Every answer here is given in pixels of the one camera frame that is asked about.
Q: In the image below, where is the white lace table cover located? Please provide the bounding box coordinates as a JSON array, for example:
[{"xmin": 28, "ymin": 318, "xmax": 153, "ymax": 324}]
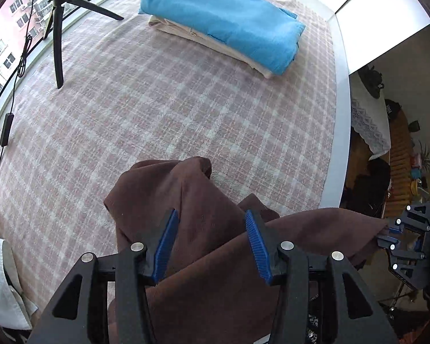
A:
[{"xmin": 349, "ymin": 73, "xmax": 392, "ymax": 160}]

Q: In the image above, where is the brown fleece garment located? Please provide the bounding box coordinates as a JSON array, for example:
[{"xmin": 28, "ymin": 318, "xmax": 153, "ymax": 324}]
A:
[{"xmin": 105, "ymin": 157, "xmax": 387, "ymax": 343}]

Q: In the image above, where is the folded beige cloth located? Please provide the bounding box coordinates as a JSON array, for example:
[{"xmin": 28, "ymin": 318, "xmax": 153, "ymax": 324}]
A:
[{"xmin": 148, "ymin": 15, "xmax": 274, "ymax": 79}]

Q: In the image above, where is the folded blue cloth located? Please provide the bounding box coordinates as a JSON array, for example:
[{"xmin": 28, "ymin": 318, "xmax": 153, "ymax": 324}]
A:
[{"xmin": 140, "ymin": 0, "xmax": 305, "ymax": 75}]

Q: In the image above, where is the white cotton garment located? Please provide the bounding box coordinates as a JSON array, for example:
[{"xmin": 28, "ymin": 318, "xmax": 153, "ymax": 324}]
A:
[{"xmin": 0, "ymin": 239, "xmax": 38, "ymax": 331}]

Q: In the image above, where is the black cable with inline remote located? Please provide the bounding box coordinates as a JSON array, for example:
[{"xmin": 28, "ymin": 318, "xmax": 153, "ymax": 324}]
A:
[{"xmin": 0, "ymin": 0, "xmax": 40, "ymax": 208}]

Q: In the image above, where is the plaid pink bed sheet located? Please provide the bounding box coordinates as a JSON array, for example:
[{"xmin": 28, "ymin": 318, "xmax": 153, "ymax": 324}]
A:
[{"xmin": 0, "ymin": 0, "xmax": 336, "ymax": 309}]

